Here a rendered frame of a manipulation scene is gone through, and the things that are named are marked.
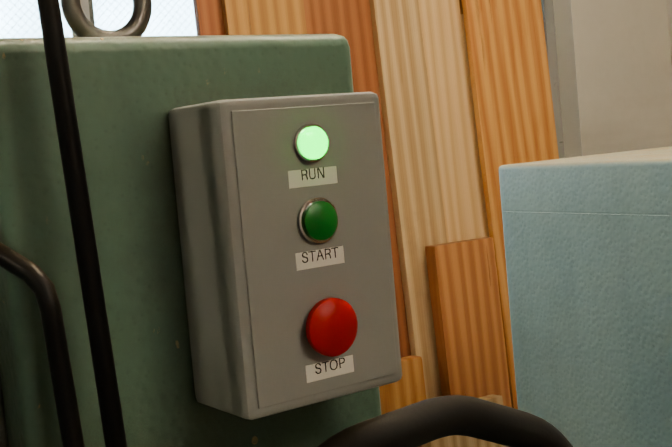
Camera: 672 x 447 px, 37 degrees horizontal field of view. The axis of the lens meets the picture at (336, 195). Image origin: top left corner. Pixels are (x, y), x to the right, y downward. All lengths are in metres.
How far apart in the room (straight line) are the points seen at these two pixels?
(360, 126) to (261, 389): 0.15
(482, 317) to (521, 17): 0.71
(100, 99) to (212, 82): 0.07
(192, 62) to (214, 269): 0.12
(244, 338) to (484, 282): 1.73
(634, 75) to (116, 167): 2.39
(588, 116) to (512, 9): 0.44
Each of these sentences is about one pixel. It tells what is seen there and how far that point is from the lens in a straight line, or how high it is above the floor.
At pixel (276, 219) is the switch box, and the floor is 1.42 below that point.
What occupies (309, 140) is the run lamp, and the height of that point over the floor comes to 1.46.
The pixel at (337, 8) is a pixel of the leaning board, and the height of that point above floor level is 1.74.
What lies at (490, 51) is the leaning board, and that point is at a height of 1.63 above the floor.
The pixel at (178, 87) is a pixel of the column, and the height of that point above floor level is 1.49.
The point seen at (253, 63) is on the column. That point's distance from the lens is 0.58.
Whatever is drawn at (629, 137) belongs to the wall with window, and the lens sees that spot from 2.82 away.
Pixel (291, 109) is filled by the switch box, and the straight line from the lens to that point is 0.51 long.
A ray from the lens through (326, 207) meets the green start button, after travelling 0.52.
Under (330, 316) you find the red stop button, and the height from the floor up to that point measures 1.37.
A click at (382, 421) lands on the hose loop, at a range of 0.59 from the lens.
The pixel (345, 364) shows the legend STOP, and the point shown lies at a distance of 0.54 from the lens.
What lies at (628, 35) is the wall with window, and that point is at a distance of 2.84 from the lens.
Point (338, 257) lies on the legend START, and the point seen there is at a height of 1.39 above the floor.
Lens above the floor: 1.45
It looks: 3 degrees down
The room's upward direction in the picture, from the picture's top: 5 degrees counter-clockwise
